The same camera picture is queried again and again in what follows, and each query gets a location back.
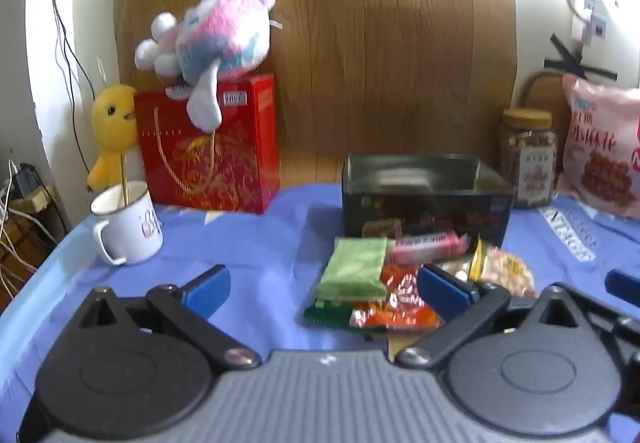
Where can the black tin box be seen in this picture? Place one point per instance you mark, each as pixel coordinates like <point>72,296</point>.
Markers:
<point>397,196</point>

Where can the pink snack bag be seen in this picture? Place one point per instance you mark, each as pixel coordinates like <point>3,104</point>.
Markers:
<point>600,164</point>

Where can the yellow peanut packet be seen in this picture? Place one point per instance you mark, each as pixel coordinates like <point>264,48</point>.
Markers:
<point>491,264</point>

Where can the red orange snack packet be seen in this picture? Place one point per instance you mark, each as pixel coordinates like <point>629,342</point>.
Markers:
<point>403,309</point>

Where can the red gift bag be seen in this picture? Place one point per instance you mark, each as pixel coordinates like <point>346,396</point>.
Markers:
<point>235,168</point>

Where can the light green snack packet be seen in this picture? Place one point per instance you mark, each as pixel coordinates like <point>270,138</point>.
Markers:
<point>353,273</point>

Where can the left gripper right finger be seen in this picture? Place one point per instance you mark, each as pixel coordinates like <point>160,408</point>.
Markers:
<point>468,310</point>

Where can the clear nut packet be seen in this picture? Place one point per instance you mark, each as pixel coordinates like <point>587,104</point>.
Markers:
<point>460,267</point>

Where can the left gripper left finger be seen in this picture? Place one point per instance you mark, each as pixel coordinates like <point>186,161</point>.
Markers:
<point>186,310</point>

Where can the white power strip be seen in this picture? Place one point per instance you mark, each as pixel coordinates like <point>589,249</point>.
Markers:
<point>587,23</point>

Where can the dark green snack packet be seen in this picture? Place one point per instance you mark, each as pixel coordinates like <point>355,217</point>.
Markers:
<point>337,315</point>

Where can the nut jar with gold lid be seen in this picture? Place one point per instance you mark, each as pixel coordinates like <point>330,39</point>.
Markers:
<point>528,148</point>

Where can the wooden backdrop board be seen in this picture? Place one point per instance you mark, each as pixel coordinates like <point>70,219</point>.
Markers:
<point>370,76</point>

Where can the wooden stick in mug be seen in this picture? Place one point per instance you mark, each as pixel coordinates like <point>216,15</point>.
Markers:
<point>123,179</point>

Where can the white enamel mug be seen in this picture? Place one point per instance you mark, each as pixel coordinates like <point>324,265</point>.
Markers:
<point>126,233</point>

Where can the round wooden cutting board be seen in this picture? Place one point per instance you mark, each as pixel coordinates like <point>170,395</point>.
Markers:
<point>545,92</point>

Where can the pink snack bar packet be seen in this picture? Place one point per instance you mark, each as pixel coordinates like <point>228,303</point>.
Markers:
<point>418,250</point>

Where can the pink blue plush toy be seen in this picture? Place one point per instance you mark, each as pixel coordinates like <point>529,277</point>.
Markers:
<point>216,40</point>

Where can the yellow duck plush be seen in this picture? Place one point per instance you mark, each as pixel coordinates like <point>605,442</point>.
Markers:
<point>115,130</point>

